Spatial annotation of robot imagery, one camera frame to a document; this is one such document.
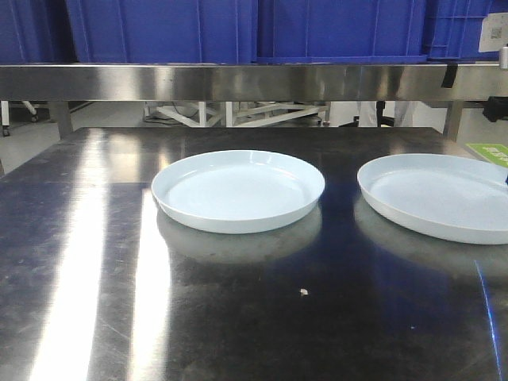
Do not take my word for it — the green floor sign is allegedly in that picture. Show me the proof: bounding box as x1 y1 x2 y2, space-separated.
466 143 508 167

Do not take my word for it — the white paper label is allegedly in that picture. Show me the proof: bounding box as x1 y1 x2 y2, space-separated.
479 12 507 53

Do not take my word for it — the white cart with caster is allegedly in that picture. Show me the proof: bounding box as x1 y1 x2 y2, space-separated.
1 100 39 137

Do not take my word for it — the right blue plastic crate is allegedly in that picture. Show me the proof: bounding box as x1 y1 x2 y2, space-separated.
422 0 507 61

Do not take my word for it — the light blue plate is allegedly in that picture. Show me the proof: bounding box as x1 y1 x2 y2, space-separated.
357 153 507 244
152 150 325 234

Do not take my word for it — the steel shelf post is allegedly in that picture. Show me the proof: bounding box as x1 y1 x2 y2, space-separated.
443 101 464 141
48 101 74 139

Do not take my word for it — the left blue plastic crate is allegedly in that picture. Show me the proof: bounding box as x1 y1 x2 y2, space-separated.
66 0 258 64

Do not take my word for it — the left steel shelf post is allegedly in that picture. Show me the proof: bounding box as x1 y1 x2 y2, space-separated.
48 101 74 139

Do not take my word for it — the black stool base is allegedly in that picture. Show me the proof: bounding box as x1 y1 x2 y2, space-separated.
356 101 395 128

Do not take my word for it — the far left blue crate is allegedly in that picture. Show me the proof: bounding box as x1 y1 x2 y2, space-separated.
1 0 76 64

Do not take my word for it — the white metal frame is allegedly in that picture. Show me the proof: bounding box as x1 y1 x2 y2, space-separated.
144 101 331 128

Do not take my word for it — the right steel shelf post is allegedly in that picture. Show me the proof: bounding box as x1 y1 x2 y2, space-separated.
443 101 464 141

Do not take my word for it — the black tape strip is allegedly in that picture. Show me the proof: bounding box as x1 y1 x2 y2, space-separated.
441 63 458 89

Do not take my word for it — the blue plastic crate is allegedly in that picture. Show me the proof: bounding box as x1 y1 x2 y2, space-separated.
257 0 426 64
66 0 258 64
422 0 507 61

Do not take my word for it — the stainless steel shelf beam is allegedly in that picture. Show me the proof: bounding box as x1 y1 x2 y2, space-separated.
1 63 507 102

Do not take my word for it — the middle blue plastic crate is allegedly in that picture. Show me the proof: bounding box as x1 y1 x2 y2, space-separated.
257 0 426 64

